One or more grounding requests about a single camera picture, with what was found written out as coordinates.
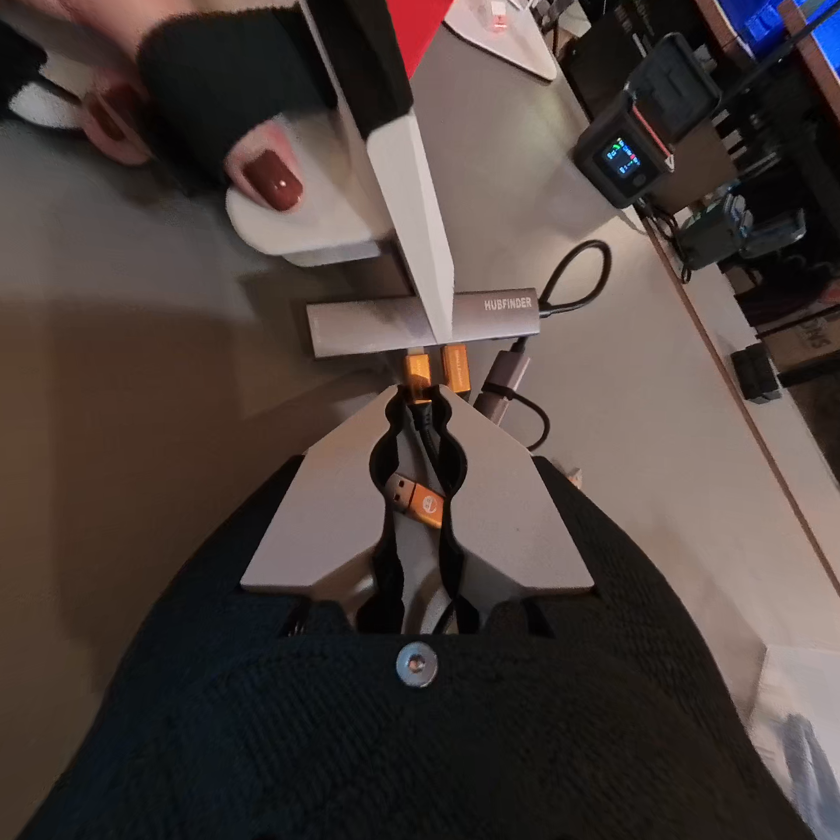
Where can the white plastic bag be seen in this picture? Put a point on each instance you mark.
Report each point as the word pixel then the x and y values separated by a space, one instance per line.
pixel 800 741

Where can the red plastic bin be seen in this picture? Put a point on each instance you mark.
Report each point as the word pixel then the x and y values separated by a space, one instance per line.
pixel 420 33

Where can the cardboard box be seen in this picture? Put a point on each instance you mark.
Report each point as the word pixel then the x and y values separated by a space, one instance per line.
pixel 804 344

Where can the black charging case with screen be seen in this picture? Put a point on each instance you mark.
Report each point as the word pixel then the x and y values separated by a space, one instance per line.
pixel 663 98

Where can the person's left hand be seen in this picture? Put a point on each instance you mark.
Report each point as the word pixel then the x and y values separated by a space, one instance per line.
pixel 272 180

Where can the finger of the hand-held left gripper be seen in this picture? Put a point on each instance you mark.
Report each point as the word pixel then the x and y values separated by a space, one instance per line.
pixel 420 249

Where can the small red white label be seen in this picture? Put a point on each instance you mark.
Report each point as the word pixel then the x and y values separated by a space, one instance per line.
pixel 495 16

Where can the blue plastic crate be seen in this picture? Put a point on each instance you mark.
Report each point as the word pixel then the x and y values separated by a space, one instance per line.
pixel 787 19

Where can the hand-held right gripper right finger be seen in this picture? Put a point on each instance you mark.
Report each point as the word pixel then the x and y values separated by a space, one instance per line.
pixel 518 518

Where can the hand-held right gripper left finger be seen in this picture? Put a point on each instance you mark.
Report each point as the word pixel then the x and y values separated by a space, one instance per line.
pixel 315 518

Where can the small black box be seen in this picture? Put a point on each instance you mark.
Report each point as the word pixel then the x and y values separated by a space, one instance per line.
pixel 758 377

